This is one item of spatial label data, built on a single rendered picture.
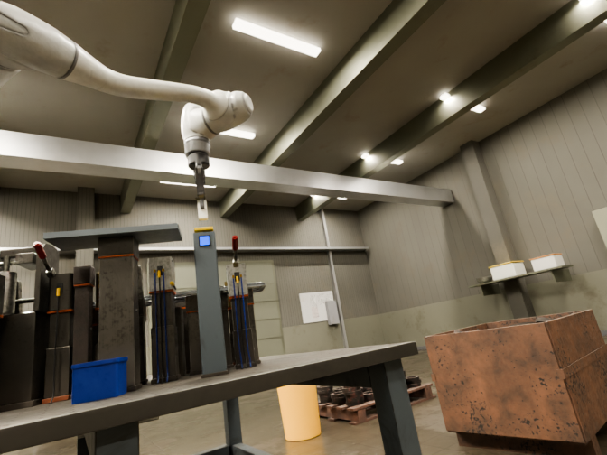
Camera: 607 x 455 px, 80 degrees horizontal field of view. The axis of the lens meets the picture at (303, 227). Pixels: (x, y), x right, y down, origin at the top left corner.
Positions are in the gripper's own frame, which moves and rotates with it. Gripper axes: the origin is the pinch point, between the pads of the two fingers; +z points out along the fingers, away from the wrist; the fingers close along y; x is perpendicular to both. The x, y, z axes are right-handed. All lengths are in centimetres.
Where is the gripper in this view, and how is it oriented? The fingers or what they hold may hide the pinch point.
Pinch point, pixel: (202, 209)
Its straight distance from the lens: 128.2
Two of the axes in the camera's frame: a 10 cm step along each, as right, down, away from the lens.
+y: -2.1, 3.2, 9.2
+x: -9.6, 0.8, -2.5
